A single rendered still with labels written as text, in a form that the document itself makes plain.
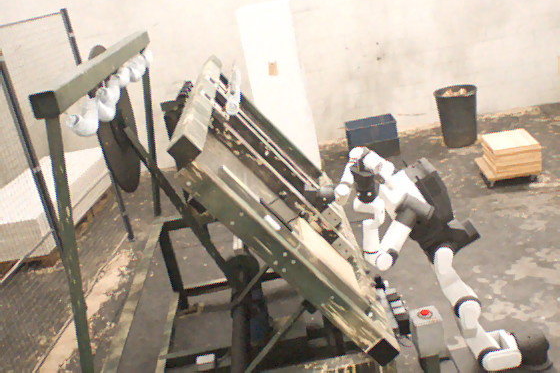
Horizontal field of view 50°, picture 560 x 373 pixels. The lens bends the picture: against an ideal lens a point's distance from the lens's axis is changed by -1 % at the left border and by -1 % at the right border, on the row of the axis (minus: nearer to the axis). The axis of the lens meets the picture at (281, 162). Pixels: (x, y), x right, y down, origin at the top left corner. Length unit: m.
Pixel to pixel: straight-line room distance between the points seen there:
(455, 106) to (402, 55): 1.30
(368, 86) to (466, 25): 1.47
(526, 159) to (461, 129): 1.42
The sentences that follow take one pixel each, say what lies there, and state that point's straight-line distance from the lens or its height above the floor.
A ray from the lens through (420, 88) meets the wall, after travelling 8.36.
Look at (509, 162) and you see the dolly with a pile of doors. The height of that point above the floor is 0.26.
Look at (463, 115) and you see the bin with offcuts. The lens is 7.37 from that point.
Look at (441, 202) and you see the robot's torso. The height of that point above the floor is 1.25.
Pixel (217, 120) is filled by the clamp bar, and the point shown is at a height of 1.79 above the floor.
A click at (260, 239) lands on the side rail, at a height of 1.46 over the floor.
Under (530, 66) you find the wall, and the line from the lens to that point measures 8.65.
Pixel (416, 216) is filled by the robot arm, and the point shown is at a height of 1.29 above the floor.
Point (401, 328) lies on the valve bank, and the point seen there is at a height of 0.72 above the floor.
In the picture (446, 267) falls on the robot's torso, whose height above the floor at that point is 0.90.
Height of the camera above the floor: 2.47
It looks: 18 degrees down
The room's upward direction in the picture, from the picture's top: 12 degrees counter-clockwise
